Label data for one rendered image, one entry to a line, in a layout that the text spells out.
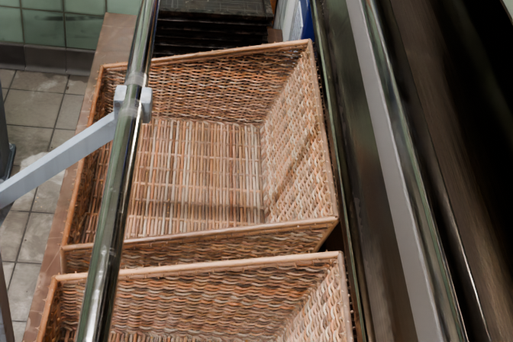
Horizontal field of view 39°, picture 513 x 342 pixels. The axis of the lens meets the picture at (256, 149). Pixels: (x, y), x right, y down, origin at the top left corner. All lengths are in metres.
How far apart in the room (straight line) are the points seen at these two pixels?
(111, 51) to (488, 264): 1.64
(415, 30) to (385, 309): 0.44
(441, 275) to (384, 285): 0.58
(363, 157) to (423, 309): 0.74
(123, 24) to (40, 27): 0.76
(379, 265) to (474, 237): 0.55
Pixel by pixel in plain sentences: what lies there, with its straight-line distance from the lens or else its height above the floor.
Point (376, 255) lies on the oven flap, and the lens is 1.04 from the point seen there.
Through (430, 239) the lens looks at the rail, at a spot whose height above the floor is 1.43.
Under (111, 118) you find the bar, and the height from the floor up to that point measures 1.13.
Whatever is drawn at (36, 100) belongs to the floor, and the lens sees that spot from 2.79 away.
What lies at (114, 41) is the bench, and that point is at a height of 0.58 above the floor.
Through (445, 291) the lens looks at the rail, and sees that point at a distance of 0.42.
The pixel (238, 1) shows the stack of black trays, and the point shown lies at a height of 0.83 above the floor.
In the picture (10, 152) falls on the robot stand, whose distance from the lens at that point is 2.55.
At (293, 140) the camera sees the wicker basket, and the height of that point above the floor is 0.73.
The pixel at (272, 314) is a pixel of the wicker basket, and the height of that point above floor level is 0.68.
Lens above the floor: 1.74
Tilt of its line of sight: 42 degrees down
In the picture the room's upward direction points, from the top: 10 degrees clockwise
